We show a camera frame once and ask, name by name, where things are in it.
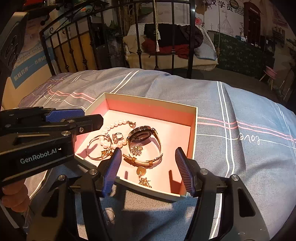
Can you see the white hanging swing chair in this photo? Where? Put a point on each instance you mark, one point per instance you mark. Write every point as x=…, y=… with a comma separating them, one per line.
x=171, y=51

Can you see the open cardboard jewelry box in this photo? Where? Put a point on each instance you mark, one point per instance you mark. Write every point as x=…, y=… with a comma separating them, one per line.
x=175, y=123

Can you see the small gold earring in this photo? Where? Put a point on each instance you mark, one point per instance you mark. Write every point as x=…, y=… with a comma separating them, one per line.
x=116, y=137

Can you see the black dial wristwatch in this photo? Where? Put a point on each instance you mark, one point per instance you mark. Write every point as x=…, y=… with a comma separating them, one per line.
x=143, y=135

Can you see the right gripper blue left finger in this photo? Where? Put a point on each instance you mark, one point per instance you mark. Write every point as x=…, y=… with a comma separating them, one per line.
x=109, y=169

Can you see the pink stool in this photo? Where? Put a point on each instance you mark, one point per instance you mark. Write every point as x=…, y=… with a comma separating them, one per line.
x=271, y=76

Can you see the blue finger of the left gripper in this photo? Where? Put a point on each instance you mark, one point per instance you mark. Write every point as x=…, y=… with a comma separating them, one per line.
x=59, y=114

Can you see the gold heart pendant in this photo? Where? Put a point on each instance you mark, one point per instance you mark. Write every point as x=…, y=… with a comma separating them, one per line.
x=141, y=171

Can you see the gold chain cluster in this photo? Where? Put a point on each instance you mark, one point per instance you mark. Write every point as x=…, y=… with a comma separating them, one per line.
x=144, y=182

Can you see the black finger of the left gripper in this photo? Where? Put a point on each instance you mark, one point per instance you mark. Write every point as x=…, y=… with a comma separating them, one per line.
x=83, y=124

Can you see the black iron bed frame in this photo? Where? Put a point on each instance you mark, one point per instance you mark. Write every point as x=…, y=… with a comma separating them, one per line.
x=89, y=35

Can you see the person's left hand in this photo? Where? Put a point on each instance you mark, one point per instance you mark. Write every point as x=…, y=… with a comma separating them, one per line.
x=16, y=196

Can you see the grey striped bed cover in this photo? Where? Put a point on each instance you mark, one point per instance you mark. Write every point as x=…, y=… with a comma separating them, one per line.
x=239, y=133

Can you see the red telephone booth cabinet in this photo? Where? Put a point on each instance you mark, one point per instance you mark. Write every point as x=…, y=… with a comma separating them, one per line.
x=252, y=22

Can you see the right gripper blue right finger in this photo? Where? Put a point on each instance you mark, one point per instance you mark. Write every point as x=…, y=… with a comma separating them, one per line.
x=187, y=170

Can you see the snowflake brooch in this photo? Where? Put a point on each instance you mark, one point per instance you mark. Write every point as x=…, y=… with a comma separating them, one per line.
x=136, y=150

